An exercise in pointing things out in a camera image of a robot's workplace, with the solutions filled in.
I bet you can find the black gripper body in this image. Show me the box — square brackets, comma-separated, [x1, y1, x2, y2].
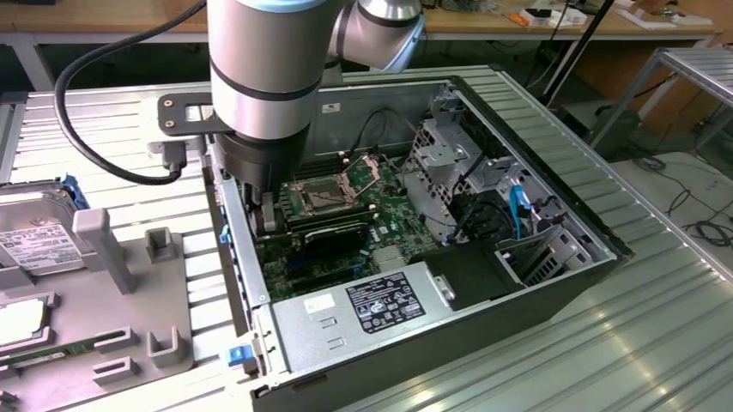
[216, 126, 314, 203]

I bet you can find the green graphics card black cooler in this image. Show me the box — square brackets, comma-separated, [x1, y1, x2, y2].
[254, 218, 373, 265]

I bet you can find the CPU socket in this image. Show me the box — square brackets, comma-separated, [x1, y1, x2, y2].
[285, 176, 361, 215]

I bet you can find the long black expansion slot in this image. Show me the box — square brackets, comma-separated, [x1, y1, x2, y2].
[292, 274, 365, 295]
[286, 263, 361, 281]

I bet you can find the metal socket cover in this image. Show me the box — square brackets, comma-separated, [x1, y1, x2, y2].
[342, 152, 384, 189]

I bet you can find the green motherboard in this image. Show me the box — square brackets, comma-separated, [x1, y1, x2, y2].
[252, 156, 455, 301]

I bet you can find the grey plastic parts rack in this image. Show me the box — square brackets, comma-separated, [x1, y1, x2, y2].
[0, 208, 200, 412]

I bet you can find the silver power supply unit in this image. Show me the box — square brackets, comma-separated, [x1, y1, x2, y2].
[269, 268, 460, 374]

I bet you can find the grey metal disk bay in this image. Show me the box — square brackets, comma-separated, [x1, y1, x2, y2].
[409, 118, 517, 241]

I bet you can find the long wooden desk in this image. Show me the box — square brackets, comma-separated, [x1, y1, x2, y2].
[0, 0, 724, 46]

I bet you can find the black plastic shroud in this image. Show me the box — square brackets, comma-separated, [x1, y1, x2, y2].
[412, 245, 528, 312]

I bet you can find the hard disk blue carrier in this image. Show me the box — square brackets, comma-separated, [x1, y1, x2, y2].
[0, 173, 93, 278]

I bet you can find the open black PC case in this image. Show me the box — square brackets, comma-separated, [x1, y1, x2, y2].
[198, 64, 638, 412]

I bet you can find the silver CPU chip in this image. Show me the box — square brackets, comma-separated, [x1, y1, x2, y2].
[0, 300, 49, 348]

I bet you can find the slanted perforated disk bay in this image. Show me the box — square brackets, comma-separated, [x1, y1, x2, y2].
[496, 223, 597, 287]

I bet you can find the black box on floor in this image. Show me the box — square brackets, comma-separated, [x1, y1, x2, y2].
[560, 100, 643, 160]

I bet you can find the thin black pole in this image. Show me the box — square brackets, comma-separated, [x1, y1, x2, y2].
[541, 0, 618, 102]

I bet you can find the small white black box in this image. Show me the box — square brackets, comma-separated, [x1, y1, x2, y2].
[521, 7, 592, 29]

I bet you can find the flat white box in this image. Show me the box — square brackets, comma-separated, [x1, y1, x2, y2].
[616, 0, 682, 30]

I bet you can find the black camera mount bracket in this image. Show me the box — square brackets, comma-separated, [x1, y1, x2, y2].
[158, 92, 230, 138]

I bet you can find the black internal wire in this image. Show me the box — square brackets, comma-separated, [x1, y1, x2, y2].
[353, 108, 421, 152]

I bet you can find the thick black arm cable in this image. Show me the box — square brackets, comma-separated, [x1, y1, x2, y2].
[53, 0, 209, 186]

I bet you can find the blue data wire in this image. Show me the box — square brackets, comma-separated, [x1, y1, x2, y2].
[508, 182, 532, 241]

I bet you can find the black cable tangle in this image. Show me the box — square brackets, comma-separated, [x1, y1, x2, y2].
[630, 152, 733, 248]

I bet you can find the metal frame table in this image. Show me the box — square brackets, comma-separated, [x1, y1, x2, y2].
[589, 45, 733, 149]

